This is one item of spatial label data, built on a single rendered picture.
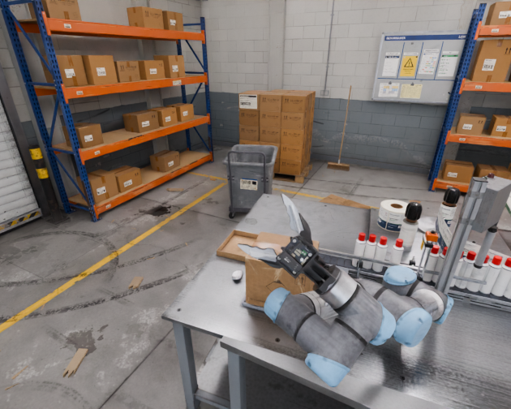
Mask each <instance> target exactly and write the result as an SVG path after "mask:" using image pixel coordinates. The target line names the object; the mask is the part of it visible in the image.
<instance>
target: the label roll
mask: <svg viewBox="0 0 511 409"><path fill-rule="evenodd" d="M407 205H408V204H407V203H406V202H403V201H400V200H384V201H382V202H381V204H380V211H379V215H378V219H377V224H378V226H380V227H381V228H383V229H385V230H388V231H392V232H400V231H401V228H402V222H403V219H404V218H406V217H405V211H406V206H407Z"/></svg>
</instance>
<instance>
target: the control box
mask: <svg viewBox="0 0 511 409"><path fill-rule="evenodd" d="M487 181H488V184H487V187H486V190H485V192H484V193H483V197H482V201H481V203H480V206H479V210H478V212H477V214H476V217H475V219H474V221H473V223H472V227H471V229H472V230H475V231H478V232H479V233H483V232H484V231H485V230H487V229H488V228H490V227H491V226H493V225H495V224H496V223H497V222H498V221H499V220H500V217H501V214H502V213H503V210H504V208H505V205H506V203H507V200H508V198H509V195H510V192H511V180H509V179H503V178H500V177H496V176H494V179H487Z"/></svg>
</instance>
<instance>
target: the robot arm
mask: <svg viewBox="0 0 511 409"><path fill-rule="evenodd" d="M281 197H282V200H283V203H284V204H285V206H286V212H287V213H288V215H289V216H290V229H291V230H295V231H297V232H298V234H300V235H298V236H295V237H292V236H290V242H289V243H288V244H287V245H286V246H285V247H283V246H281V250H282V253H279V254H278V255H277V254H276V252H275V250H274V249H273V248H265V249H263V248H259V247H257V246H254V247H252V246H250V245H248V244H245V243H238V246H239V247H240V248H241V249H242V250H243V251H244V252H245V253H246V254H248V255H250V256H251V257H253V258H256V259H257V260H262V261H263V262H264V263H266V264H267V265H270V266H271V267H273V268H277V269H281V268H283V269H284V270H285V271H287V272H288V273H289V274H290V275H291V276H292V277H293V278H295V279H296V278H297V276H298V275H300V274H301V273H302V274H305V275H306V276H307V277H308V278H309V279H310V280H311V281H313V282H314V283H315V284H314V286H313V288H312V290H313V291H308V292H305V293H301V294H297V295H292V294H291V293H290V291H287V290H286V289H285V288H282V287H279V288H277V289H275V290H274V291H273V292H271V294H270V295H269V296H268V298H267V299H266V301H265V303H264V312H265V313H266V314H267V315H268V316H269V317H270V318H271V319H272V320H273V323H274V324H275V323H276V324H277V325H278V326H279V327H280V328H282V329H283V330H284V331H285V332H286V333H287V334H288V335H289V336H291V337H292V339H293V340H295V341H296V343H297V344H299V345H300V346H301V348H302V349H304V350H305V352H306V353H308V354H307V358H306V359H305V363H306V365H307V366H308V367H309V368H310V369H311V370H312V371H313V372H314V373H315V374H316V375H317V376H318V377H320V378H321V379H322V380H323V381H324V382H325V383H326V384H327V385H329V386H331V387H336V386H338V384H339V383H340V382H341V381H342V379H343V378H344V377H345V376H346V374H347V373H348V372H350V368H351V367H352V365H353V364H354V362H355V361H356V359H357V358H358V357H359V355H360V354H361V352H362V351H363V349H364V348H365V346H366V345H367V344H368V343H371V344H373V345H376V346H378V345H381V344H383V343H385V342H386V340H387V339H388V338H390V337H393V338H395V340H396V341H397V342H399V343H401V344H403V345H404V346H406V347H415V346H417V345H418V344H419V343H420V341H422V340H423V338H424V337H425V335H426V334H427V332H428V330H429V329H430V327H431V324H432V322H435V323H437V324H439V325H441V324H442V323H443V322H444V320H445V319H446V317H447V315H448V314H449V312H450V310H451V308H452V306H453V299H452V298H451V297H449V296H448V295H446V294H444V293H442V292H440V291H438V290H437V289H435V288H433V287H431V286H429V285H428V284H426V283H424V282H421V281H419V280H418V279H417V277H416V273H414V271H413V270H412V269H409V268H407V267H405V266H400V265H398V266H396V265H395V266H392V267H389V268H388V269H387V270H386V272H385V275H384V279H383V282H382V284H379V283H377V282H373V281H369V280H364V279H353V278H351V277H350V276H349V275H348V274H347V273H346V272H345V271H343V270H342V269H339V268H338V267H337V266H336V265H331V266H330V267H328V268H327V269H326V268H325V267H324V265H325V264H326V263H325V261H324V260H323V259H322V258H321V257H320V256H319V255H318V254H319V252H318V250H317V249H316V248H315V247H314V246H313V242H312V240H311V229H310V227H309V225H308V224H307V222H306V221H305V219H304V218H303V216H302V215H301V213H300V212H299V211H298V210H297V208H296V207H295V205H294V204H293V202H292V201H291V200H290V199H289V198H288V197H287V196H285V195H284V194H281ZM336 315H338V316H337V318H335V319H334V321H333V323H332V324H329V323H328V322H327V321H325V319H328V318H330V317H332V316H336Z"/></svg>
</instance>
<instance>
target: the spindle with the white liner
mask: <svg viewBox="0 0 511 409"><path fill-rule="evenodd" d="M422 210H423V207H422V205H421V204H420V203H418V202H410V203H409V204H408V205H407V206H406V211H405V217H406V218H404V219H403V222H402V225H401V231H400V234H399V237H398V238H399V239H403V244H402V246H403V247H404V250H403V251H405V252H409V251H411V250H412V246H413V244H414V238H415V236H416V232H417V229H418V225H419V222H418V221H417V220H419V219H420V216H421V213H422Z"/></svg>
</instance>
